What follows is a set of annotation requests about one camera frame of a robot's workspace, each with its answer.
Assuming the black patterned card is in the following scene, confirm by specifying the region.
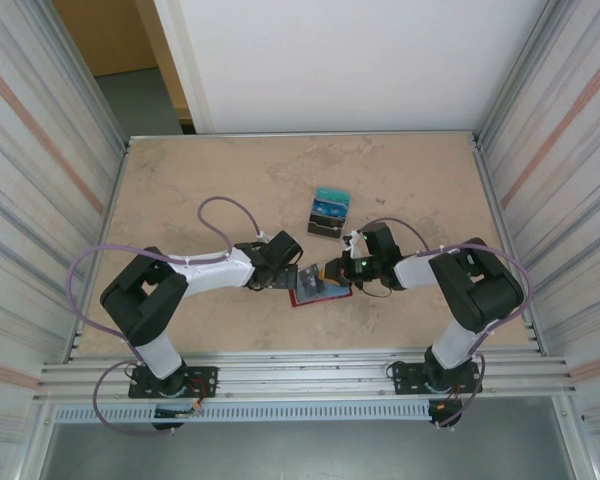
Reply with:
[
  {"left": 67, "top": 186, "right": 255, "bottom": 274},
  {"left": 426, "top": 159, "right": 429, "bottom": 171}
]
[{"left": 295, "top": 263, "right": 329, "bottom": 297}]

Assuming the wooden door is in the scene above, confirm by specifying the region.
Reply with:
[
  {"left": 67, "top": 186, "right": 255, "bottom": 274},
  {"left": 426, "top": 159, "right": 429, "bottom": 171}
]
[{"left": 52, "top": 0, "right": 191, "bottom": 124}]

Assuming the aluminium enclosure post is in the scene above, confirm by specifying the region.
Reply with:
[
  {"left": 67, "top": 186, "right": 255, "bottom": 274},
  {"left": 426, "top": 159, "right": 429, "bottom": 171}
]
[{"left": 472, "top": 0, "right": 564, "bottom": 151}]

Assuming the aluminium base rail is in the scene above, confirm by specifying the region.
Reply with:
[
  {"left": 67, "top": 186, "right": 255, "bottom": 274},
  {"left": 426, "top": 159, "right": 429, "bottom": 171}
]
[{"left": 38, "top": 349, "right": 579, "bottom": 401}]

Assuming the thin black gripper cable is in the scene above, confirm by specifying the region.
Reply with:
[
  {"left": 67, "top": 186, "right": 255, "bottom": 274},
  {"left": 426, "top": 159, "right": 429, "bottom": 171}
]
[{"left": 357, "top": 279, "right": 397, "bottom": 300}]

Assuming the slotted grey cable duct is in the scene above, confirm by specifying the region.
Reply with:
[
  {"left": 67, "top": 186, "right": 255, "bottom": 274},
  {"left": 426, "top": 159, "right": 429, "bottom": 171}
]
[{"left": 53, "top": 402, "right": 434, "bottom": 424}]

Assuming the base wiring bundle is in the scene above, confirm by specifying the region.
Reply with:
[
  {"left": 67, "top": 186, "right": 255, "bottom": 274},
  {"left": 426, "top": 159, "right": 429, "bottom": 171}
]
[
  {"left": 153, "top": 378, "right": 217, "bottom": 420},
  {"left": 427, "top": 382, "right": 479, "bottom": 430}
]

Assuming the blue card with wave print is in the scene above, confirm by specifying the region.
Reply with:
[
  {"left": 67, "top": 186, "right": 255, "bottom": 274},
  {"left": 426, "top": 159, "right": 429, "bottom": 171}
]
[{"left": 311, "top": 195, "right": 352, "bottom": 210}]

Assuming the red card holder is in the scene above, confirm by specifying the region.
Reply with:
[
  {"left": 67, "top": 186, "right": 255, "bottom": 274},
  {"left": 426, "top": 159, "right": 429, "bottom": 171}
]
[{"left": 288, "top": 277, "right": 356, "bottom": 310}]

